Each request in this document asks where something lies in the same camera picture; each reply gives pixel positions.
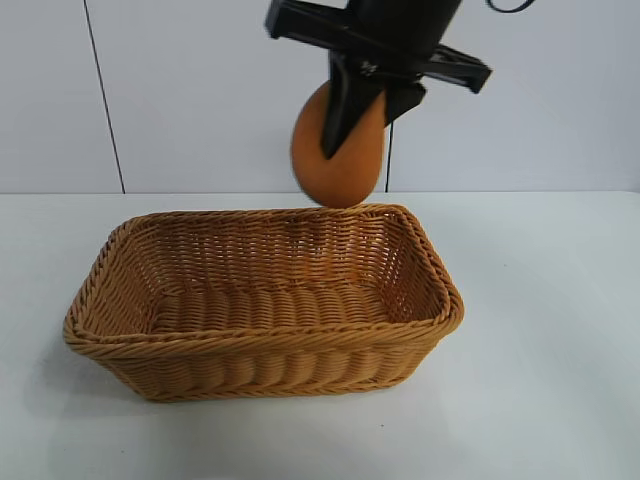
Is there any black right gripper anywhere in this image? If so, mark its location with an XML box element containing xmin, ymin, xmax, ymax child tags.
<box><xmin>263</xmin><ymin>0</ymin><xmax>494</xmax><ymax>161</ymax></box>

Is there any brown bread roll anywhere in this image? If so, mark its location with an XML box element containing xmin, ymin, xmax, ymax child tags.
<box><xmin>289</xmin><ymin>82</ymin><xmax>389</xmax><ymax>209</ymax></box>

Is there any woven wicker basket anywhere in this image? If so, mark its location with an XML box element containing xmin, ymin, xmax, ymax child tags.
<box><xmin>62</xmin><ymin>202</ymin><xmax>465</xmax><ymax>404</ymax></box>

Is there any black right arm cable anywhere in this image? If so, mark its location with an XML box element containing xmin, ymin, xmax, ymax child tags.
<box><xmin>485</xmin><ymin>0</ymin><xmax>535</xmax><ymax>16</ymax></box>

